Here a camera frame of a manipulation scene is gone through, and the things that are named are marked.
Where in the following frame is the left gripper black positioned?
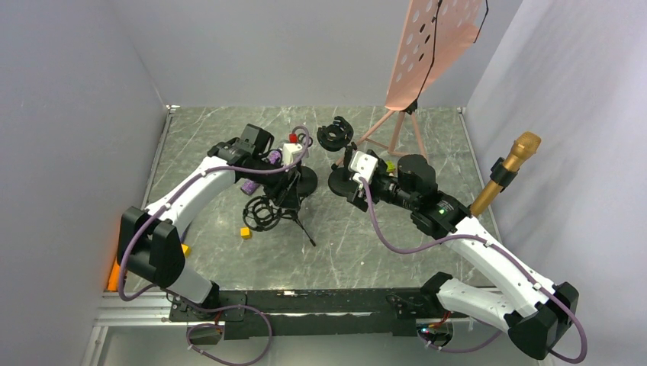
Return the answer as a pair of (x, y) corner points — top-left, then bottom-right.
(244, 156), (301, 211)

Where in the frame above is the black round base mic stand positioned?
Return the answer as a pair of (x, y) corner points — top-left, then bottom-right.
(297, 165), (318, 197)

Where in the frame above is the glitter purple silver microphone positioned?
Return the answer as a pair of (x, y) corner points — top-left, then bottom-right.
(240, 149), (284, 197)

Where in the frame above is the black tripod mic stand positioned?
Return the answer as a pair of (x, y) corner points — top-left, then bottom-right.
(242, 196), (317, 247)

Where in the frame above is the black shock mount desk stand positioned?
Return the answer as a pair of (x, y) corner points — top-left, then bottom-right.
(317, 116), (363, 197)

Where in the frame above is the orange microphone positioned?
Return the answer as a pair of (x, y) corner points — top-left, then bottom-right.
(106, 258), (121, 292)

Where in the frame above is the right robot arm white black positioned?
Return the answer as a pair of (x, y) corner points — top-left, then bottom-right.
(344, 151), (588, 364)

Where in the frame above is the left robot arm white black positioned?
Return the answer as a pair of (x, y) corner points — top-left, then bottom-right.
(116, 124), (311, 320)

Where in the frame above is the gold microphone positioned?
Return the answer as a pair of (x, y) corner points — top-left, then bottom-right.
(470, 131), (542, 217)

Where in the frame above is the pink music stand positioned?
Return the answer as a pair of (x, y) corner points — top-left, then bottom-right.
(356, 0), (489, 157)

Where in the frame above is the yellow cube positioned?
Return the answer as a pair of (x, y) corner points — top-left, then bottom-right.
(181, 244), (191, 257)
(240, 227), (253, 239)

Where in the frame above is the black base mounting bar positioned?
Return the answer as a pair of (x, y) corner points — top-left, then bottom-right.
(169, 287), (446, 340)

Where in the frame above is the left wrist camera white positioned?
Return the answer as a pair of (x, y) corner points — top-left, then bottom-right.
(281, 133), (304, 166)

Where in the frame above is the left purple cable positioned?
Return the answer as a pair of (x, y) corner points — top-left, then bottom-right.
(117, 126), (312, 303)

